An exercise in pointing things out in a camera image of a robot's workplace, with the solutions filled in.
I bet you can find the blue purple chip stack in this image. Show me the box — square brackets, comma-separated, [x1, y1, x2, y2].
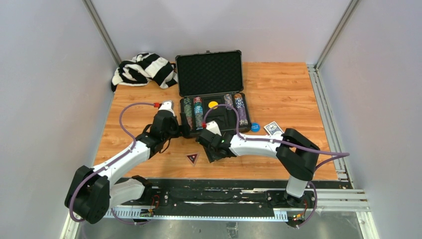
[234, 93, 248, 125]

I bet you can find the black white striped cloth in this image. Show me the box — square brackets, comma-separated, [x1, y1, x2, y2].
[110, 52, 179, 92]

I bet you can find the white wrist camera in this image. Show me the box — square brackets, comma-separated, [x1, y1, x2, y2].
[155, 100, 175, 117]
[200, 120, 222, 136]

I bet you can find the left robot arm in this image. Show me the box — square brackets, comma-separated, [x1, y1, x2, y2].
[65, 110, 191, 224]

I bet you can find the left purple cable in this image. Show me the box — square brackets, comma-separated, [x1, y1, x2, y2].
[68, 102, 156, 226]

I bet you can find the purple cable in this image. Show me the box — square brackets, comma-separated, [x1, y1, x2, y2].
[203, 104, 350, 229]
[68, 102, 156, 226]

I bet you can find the black poker set case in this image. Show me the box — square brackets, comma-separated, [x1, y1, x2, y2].
[175, 50, 251, 138]

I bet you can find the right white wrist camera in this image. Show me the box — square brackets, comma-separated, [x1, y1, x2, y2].
[200, 120, 222, 136]

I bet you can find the aluminium frame rail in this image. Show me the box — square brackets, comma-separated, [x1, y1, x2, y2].
[307, 64, 348, 180]

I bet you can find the right aluminium corner post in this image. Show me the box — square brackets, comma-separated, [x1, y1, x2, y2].
[314, 0, 361, 71]

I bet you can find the left aluminium corner post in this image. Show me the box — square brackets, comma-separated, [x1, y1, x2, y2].
[82, 0, 121, 65]

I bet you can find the blue small blind button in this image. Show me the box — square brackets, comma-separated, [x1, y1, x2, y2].
[251, 122, 261, 132]

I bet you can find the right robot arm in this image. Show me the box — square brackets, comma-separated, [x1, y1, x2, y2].
[196, 128, 321, 208]

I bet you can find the green chip stack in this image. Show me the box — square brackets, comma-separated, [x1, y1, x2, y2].
[184, 98, 193, 130]

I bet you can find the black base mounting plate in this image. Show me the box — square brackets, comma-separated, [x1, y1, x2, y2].
[120, 178, 317, 219]

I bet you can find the yellow dealer button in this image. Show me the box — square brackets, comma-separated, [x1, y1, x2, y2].
[208, 101, 218, 109]

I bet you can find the aluminium corner post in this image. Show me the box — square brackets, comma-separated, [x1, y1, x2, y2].
[82, 0, 121, 65]
[314, 0, 361, 71]

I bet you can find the blue playing card box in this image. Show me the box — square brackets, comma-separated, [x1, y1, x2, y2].
[264, 121, 284, 135]

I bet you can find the triangular all in marker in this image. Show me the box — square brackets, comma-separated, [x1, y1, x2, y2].
[186, 152, 200, 166]

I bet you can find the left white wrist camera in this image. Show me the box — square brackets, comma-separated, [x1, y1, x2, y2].
[155, 100, 175, 117]

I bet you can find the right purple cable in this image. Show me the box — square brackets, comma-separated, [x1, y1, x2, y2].
[203, 104, 350, 229]

